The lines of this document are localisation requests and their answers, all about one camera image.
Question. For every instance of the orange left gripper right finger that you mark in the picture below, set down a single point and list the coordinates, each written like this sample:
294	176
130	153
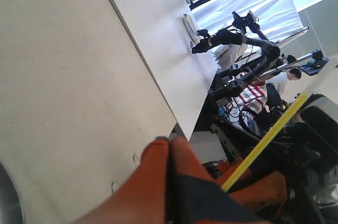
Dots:
196	196

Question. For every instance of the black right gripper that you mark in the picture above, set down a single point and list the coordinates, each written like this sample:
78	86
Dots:
303	188

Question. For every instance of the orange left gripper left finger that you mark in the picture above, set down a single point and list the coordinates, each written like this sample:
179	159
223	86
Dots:
142	197

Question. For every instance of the distant black robot arms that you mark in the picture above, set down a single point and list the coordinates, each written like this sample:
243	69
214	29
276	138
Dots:
248	34

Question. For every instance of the person in striped shirt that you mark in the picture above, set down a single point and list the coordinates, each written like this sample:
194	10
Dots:
242	109

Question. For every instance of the person in white shirt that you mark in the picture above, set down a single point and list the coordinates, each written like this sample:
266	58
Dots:
280	81

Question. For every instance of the round steel plate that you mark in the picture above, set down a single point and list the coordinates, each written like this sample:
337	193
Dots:
11	207

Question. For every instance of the white backdrop cloth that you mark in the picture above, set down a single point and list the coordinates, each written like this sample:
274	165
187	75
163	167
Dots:
278	19

